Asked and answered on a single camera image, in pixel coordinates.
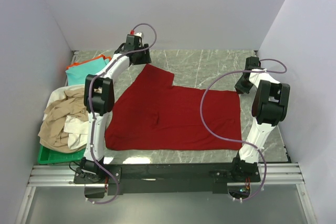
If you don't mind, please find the folded orange t shirt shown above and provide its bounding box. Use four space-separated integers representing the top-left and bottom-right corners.
66 54 112 70

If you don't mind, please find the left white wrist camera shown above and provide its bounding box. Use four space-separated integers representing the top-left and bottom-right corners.
130 30 144 39

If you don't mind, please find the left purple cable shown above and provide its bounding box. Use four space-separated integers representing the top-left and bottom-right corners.
84 23 158 206

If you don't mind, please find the red t shirt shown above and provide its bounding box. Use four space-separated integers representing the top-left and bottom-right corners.
105 65 242 151

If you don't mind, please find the aluminium rail frame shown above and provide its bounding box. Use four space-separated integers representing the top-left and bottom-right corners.
27 163 305 187

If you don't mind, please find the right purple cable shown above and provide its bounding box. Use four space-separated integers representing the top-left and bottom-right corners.
199 58 288 203

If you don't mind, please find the beige t shirt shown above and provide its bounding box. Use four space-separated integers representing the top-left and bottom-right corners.
38 87 89 154

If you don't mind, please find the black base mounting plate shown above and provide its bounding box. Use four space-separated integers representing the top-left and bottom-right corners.
73 163 261 198

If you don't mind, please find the purple cable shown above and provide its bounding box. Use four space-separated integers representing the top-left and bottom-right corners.
199 58 288 203
84 23 158 206

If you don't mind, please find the green plastic tray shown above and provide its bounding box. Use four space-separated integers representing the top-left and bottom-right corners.
37 145 85 165

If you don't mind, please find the folded teal t shirt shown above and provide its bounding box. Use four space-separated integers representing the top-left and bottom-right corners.
66 59 109 86

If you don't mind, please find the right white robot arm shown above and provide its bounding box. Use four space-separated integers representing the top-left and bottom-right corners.
233 57 290 173

